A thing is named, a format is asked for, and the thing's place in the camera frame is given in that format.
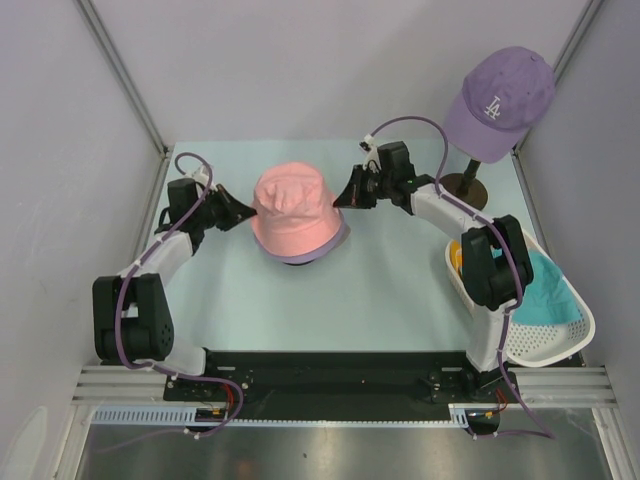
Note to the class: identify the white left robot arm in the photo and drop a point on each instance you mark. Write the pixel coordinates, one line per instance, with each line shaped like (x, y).
(133, 325)

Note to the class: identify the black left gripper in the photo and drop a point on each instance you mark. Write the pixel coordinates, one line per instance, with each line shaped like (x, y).
(237, 212)

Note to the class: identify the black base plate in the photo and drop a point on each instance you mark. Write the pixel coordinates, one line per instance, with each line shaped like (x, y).
(308, 380)

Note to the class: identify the aluminium frame rail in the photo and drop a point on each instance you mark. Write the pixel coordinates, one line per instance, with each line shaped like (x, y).
(108, 49)

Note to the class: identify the purple bucket hat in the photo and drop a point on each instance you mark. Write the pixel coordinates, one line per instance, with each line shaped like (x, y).
(315, 254)

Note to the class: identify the grey bucket hat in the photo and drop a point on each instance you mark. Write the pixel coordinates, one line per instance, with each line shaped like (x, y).
(345, 233)

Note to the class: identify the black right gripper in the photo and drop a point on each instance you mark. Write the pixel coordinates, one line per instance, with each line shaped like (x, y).
(353, 195)

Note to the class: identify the yellow hat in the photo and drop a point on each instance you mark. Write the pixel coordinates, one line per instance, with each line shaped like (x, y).
(456, 256)

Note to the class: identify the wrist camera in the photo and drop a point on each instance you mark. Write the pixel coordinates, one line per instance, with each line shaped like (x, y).
(202, 175)
(369, 147)

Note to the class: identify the purple baseball cap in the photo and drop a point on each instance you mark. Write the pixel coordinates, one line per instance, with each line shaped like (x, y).
(500, 100)

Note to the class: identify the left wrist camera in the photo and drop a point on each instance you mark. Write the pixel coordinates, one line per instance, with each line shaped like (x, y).
(202, 175)

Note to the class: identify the pink bucket hat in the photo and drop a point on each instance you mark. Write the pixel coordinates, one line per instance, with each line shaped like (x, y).
(295, 215)

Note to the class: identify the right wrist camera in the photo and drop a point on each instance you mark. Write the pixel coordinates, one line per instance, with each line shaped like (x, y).
(369, 147)

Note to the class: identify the teal cap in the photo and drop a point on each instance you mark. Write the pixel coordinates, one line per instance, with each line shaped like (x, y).
(547, 300)

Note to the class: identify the white slotted cable duct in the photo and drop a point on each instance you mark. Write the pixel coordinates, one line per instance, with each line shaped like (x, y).
(427, 416)

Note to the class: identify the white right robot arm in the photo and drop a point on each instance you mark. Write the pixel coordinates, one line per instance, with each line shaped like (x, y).
(496, 264)

